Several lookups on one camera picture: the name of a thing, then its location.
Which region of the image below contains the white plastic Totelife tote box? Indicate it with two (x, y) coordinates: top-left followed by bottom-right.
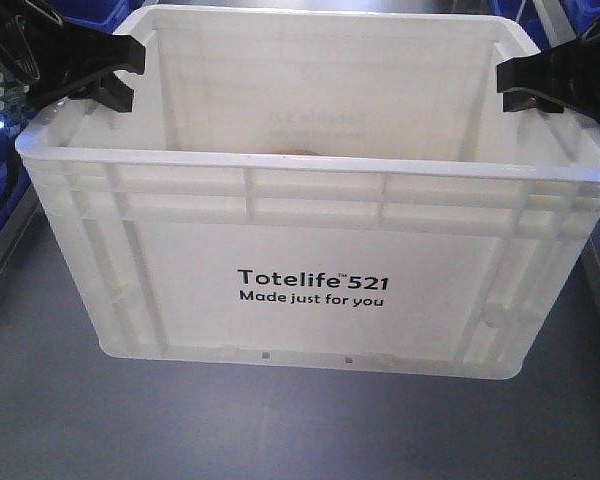
(16, 5), (600, 379)

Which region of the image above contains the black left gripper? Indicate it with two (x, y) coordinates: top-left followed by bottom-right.
(0, 1), (146, 113)

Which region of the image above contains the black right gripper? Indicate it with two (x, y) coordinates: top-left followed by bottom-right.
(496, 17), (600, 120)

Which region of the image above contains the left black cable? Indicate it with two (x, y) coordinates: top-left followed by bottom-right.
(0, 137), (22, 241)

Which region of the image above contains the left green circuit board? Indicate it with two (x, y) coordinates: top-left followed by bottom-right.
(0, 66), (29, 137)

